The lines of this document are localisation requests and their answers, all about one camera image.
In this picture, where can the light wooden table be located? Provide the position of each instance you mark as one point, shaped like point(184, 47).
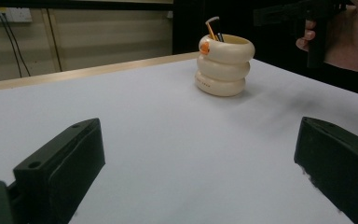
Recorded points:
point(90, 71)

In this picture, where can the white wall socket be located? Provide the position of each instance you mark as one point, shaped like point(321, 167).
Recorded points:
point(12, 14)

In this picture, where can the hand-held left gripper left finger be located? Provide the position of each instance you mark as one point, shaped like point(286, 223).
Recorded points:
point(62, 171)

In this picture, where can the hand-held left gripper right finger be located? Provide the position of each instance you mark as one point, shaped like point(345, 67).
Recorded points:
point(341, 168)

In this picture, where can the white table mat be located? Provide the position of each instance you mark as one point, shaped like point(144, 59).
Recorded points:
point(174, 140)

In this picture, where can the black makeup brush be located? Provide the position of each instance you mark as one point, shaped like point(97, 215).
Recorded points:
point(220, 37)

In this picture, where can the black horizontal bar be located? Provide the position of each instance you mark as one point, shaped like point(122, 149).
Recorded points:
point(74, 3)

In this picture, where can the black curtain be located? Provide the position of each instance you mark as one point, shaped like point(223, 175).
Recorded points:
point(276, 46)

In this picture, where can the cream ringed holder cup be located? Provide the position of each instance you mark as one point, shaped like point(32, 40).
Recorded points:
point(223, 71)

